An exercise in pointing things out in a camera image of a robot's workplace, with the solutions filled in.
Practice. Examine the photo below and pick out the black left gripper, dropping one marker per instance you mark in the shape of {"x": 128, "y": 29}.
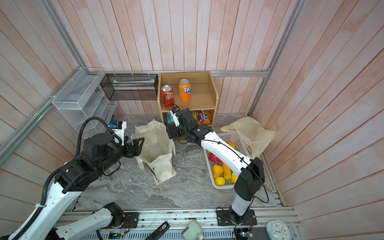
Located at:
{"x": 131, "y": 152}

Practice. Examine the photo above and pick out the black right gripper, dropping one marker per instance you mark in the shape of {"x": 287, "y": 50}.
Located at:
{"x": 172, "y": 129}

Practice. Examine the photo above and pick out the teal snack bag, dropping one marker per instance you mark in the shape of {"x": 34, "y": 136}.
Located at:
{"x": 169, "y": 119}

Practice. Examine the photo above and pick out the floral canvas tote bag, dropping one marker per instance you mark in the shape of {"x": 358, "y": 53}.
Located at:
{"x": 157, "y": 151}

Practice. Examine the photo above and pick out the red cola can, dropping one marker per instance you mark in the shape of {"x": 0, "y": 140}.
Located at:
{"x": 167, "y": 94}

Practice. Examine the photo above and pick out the yellow bell pepper toy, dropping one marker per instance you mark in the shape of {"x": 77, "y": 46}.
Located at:
{"x": 217, "y": 171}

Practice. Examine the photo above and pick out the yellow plastic grocery bag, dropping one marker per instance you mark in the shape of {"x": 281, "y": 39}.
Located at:
{"x": 252, "y": 134}

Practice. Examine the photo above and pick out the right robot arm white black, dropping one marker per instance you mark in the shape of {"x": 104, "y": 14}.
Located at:
{"x": 250, "y": 172}

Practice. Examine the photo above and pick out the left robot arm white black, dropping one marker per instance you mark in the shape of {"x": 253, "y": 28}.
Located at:
{"x": 99, "y": 147}

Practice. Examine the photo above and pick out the orange snack bag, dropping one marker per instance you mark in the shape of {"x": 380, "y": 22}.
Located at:
{"x": 202, "y": 117}

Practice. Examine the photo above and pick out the wooden shelf unit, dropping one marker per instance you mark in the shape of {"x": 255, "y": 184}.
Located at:
{"x": 195, "y": 91}

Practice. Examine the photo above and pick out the orange Fanta can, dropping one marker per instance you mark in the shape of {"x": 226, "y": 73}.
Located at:
{"x": 185, "y": 90}

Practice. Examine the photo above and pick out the pink dragon fruit toy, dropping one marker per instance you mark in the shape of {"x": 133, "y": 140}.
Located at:
{"x": 214, "y": 159}

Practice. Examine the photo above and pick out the white plastic fruit basket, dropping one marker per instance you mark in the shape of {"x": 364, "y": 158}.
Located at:
{"x": 236, "y": 159}

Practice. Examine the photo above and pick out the orange fruit toy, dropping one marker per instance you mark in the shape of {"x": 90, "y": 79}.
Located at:
{"x": 232, "y": 145}

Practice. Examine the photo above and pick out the yellow corn toy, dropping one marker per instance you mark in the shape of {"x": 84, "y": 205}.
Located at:
{"x": 227, "y": 174}

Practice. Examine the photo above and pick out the yellow starfruit toy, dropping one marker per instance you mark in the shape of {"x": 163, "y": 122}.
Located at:
{"x": 234, "y": 178}

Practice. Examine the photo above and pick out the black remote handset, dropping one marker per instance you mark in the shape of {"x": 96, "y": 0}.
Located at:
{"x": 159, "y": 232}

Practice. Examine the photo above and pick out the grey small display device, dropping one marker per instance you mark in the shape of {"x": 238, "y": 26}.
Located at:
{"x": 193, "y": 231}

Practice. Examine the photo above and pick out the white round clock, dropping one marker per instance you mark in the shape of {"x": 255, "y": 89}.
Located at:
{"x": 278, "y": 230}

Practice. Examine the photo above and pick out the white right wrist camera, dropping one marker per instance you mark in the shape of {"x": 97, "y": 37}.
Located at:
{"x": 173, "y": 112}

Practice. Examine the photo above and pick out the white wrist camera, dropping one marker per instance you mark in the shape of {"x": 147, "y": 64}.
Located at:
{"x": 118, "y": 127}
{"x": 173, "y": 112}

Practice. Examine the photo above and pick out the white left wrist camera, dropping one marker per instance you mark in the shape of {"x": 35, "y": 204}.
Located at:
{"x": 118, "y": 127}

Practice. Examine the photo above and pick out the black mesh wall basket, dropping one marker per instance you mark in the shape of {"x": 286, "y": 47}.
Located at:
{"x": 130, "y": 87}

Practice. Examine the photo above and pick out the white wire mesh shelf rack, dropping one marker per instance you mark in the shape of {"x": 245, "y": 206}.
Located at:
{"x": 82, "y": 97}

